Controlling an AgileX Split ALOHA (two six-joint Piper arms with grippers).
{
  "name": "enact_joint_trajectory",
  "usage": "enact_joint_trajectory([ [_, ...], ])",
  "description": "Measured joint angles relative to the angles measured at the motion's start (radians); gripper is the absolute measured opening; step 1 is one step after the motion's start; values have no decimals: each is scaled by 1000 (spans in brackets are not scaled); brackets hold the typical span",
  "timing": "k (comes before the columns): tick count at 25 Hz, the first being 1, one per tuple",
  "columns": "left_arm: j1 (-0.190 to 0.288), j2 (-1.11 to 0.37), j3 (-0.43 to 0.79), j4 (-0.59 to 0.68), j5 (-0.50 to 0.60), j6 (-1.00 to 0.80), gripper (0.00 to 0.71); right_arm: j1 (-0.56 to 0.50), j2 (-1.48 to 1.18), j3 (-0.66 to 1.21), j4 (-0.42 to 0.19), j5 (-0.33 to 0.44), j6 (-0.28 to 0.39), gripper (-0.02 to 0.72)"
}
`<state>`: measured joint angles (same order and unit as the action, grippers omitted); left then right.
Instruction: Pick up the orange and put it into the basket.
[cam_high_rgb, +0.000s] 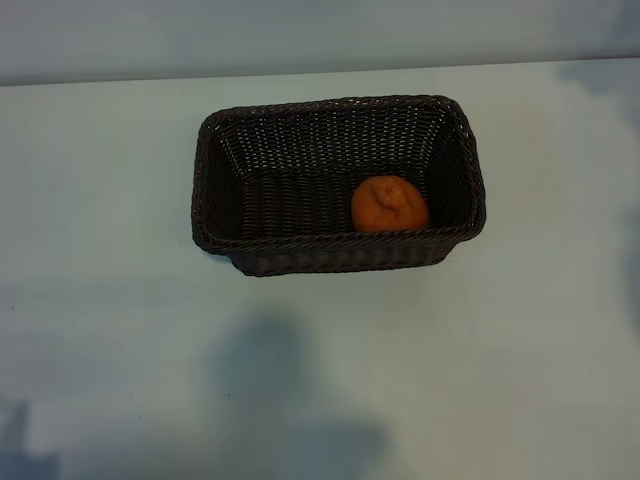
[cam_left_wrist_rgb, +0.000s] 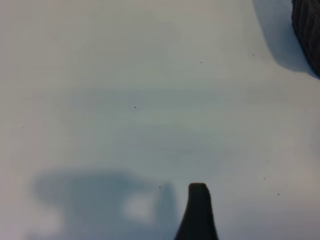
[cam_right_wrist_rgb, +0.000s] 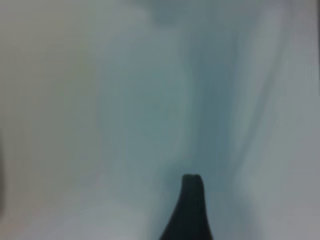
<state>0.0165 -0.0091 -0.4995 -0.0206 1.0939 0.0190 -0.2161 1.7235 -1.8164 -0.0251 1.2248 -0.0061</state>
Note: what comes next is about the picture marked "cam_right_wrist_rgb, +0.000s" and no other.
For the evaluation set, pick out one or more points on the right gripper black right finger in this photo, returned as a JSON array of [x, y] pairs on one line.
[[200, 220]]

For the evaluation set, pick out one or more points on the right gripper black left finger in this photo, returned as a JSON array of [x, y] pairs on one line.
[[182, 220]]

